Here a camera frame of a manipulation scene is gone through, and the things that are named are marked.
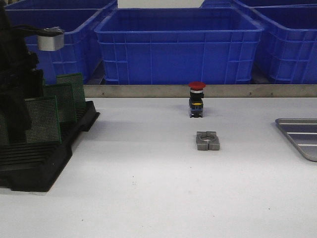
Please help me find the green perforated circuit board front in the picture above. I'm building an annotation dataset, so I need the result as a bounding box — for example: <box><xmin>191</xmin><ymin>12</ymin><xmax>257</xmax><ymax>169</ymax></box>
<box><xmin>25</xmin><ymin>96</ymin><xmax>61</xmax><ymax>143</ymax></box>

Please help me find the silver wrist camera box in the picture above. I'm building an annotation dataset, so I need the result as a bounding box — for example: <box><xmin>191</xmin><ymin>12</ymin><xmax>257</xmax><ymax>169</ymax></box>
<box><xmin>37</xmin><ymin>27</ymin><xmax>64</xmax><ymax>52</ymax></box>

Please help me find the blue plastic crate left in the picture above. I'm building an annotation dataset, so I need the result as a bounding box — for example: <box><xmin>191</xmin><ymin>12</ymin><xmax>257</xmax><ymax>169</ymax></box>
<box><xmin>6</xmin><ymin>9</ymin><xmax>103</xmax><ymax>84</ymax></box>

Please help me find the red emergency stop button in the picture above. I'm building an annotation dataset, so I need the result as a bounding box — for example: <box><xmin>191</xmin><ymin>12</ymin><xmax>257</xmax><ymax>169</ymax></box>
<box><xmin>188</xmin><ymin>81</ymin><xmax>206</xmax><ymax>118</ymax></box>

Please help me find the green circuit board rear right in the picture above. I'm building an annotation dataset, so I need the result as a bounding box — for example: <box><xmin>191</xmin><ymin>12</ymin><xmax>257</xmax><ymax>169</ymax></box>
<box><xmin>56</xmin><ymin>73</ymin><xmax>86</xmax><ymax>109</ymax></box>

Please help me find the blue crate back right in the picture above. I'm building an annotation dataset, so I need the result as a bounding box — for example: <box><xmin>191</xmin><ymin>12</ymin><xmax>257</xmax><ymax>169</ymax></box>
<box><xmin>200</xmin><ymin>0</ymin><xmax>317</xmax><ymax>8</ymax></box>

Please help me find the green circuit board far left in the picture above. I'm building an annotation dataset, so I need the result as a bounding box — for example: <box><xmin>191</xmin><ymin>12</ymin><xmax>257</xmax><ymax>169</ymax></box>
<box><xmin>0</xmin><ymin>114</ymin><xmax>9</xmax><ymax>146</ymax></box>

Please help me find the blue crate back left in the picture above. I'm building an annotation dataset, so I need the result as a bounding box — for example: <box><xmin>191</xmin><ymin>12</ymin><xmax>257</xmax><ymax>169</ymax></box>
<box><xmin>5</xmin><ymin>0</ymin><xmax>117</xmax><ymax>10</ymax></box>

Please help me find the grey metal clamp block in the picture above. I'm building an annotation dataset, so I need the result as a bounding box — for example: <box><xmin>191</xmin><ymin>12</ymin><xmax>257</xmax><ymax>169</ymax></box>
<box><xmin>196</xmin><ymin>131</ymin><xmax>220</xmax><ymax>151</ymax></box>

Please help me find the blue plastic crate right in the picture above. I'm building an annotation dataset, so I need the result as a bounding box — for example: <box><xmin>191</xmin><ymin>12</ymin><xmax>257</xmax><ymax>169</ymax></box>
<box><xmin>248</xmin><ymin>6</ymin><xmax>317</xmax><ymax>85</ymax></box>

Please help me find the blue plastic crate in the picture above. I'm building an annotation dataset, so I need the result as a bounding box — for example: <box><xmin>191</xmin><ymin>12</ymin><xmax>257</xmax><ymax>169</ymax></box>
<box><xmin>95</xmin><ymin>8</ymin><xmax>263</xmax><ymax>85</ymax></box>
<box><xmin>6</xmin><ymin>9</ymin><xmax>103</xmax><ymax>84</ymax></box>
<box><xmin>248</xmin><ymin>6</ymin><xmax>317</xmax><ymax>85</ymax></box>

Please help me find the silver metal tray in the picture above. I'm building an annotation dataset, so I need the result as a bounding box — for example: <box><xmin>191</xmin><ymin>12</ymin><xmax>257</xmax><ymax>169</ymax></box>
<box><xmin>275</xmin><ymin>119</ymin><xmax>317</xmax><ymax>162</ymax></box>

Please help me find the green perforated circuit board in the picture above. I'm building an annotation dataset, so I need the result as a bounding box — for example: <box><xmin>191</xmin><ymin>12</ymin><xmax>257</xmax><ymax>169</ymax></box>
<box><xmin>44</xmin><ymin>83</ymin><xmax>77</xmax><ymax>123</ymax></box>
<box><xmin>25</xmin><ymin>96</ymin><xmax>61</xmax><ymax>143</ymax></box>

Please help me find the blue plastic crate centre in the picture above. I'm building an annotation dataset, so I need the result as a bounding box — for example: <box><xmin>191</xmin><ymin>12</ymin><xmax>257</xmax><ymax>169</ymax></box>
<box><xmin>95</xmin><ymin>8</ymin><xmax>263</xmax><ymax>85</ymax></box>

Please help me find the black cable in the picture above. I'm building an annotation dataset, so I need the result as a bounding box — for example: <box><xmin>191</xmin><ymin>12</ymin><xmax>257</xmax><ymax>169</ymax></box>
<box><xmin>11</xmin><ymin>24</ymin><xmax>48</xmax><ymax>38</ymax></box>

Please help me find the black slotted board rack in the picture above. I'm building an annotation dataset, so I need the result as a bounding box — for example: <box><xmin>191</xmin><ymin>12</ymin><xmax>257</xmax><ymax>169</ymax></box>
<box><xmin>0</xmin><ymin>101</ymin><xmax>100</xmax><ymax>192</ymax></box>

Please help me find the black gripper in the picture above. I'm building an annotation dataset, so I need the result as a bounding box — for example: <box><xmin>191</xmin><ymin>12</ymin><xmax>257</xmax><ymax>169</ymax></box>
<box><xmin>0</xmin><ymin>2</ymin><xmax>44</xmax><ymax>143</ymax></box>

